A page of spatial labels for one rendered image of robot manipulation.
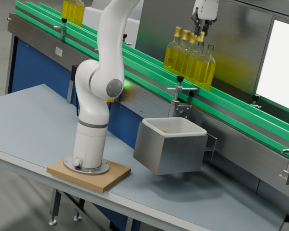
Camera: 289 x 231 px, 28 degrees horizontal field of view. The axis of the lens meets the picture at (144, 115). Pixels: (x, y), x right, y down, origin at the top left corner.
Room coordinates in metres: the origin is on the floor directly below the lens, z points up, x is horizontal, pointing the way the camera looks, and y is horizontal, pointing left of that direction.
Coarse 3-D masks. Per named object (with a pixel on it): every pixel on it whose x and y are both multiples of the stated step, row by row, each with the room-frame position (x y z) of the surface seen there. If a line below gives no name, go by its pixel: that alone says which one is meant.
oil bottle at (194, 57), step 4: (196, 52) 2.45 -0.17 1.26; (192, 56) 2.45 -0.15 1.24; (196, 56) 2.43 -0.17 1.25; (200, 56) 2.44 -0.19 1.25; (192, 60) 2.45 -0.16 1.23; (196, 60) 2.43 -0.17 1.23; (188, 64) 2.46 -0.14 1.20; (192, 64) 2.44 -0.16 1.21; (196, 64) 2.43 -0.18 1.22; (188, 68) 2.46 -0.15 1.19; (192, 68) 2.44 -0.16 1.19; (196, 68) 2.43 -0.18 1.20; (188, 72) 2.45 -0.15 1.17; (192, 72) 2.43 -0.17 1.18; (188, 76) 2.45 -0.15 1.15; (192, 76) 2.43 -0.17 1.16; (188, 80) 2.44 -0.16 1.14; (192, 80) 2.43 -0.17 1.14
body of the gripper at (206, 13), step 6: (198, 0) 2.43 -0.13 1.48; (204, 0) 2.41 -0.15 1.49; (210, 0) 2.43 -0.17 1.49; (216, 0) 2.45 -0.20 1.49; (198, 6) 2.42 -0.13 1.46; (204, 6) 2.42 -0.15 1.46; (210, 6) 2.43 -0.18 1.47; (216, 6) 2.46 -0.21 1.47; (198, 12) 2.41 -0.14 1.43; (204, 12) 2.42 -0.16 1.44; (210, 12) 2.44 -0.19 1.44; (216, 12) 2.46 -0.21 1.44; (204, 18) 2.43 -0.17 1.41; (210, 18) 2.45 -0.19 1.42
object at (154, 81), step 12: (24, 12) 3.60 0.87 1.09; (36, 12) 3.46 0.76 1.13; (36, 24) 3.44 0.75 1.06; (48, 24) 3.33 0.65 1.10; (60, 24) 3.20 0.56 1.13; (60, 36) 3.19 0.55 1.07; (72, 36) 3.08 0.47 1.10; (84, 36) 2.98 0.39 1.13; (84, 48) 2.96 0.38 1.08; (96, 48) 2.87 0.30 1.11; (132, 60) 2.62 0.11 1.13; (132, 72) 2.60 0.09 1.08; (144, 72) 2.52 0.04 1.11; (144, 84) 2.51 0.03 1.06; (156, 84) 2.45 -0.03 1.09; (168, 84) 2.38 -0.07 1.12; (168, 96) 2.37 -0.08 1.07
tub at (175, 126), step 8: (144, 120) 2.16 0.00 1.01; (152, 120) 2.19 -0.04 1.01; (160, 120) 2.22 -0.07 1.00; (168, 120) 2.24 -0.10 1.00; (176, 120) 2.27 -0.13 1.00; (184, 120) 2.28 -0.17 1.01; (152, 128) 2.10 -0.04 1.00; (160, 128) 2.22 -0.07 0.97; (168, 128) 2.25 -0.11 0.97; (176, 128) 2.27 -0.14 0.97; (184, 128) 2.27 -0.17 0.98; (192, 128) 2.23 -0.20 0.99; (200, 128) 2.20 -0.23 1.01; (168, 136) 2.05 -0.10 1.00; (176, 136) 2.07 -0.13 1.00
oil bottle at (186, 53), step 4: (188, 48) 2.50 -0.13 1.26; (184, 52) 2.50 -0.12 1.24; (188, 52) 2.48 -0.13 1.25; (192, 52) 2.48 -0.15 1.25; (184, 56) 2.49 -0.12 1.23; (188, 56) 2.47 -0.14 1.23; (180, 60) 2.51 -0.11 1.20; (184, 60) 2.49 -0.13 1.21; (188, 60) 2.47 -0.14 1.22; (180, 64) 2.51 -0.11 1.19; (184, 64) 2.48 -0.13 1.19; (180, 68) 2.50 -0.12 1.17; (184, 68) 2.48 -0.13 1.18; (180, 72) 2.50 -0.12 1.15; (184, 72) 2.48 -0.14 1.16; (184, 76) 2.47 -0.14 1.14
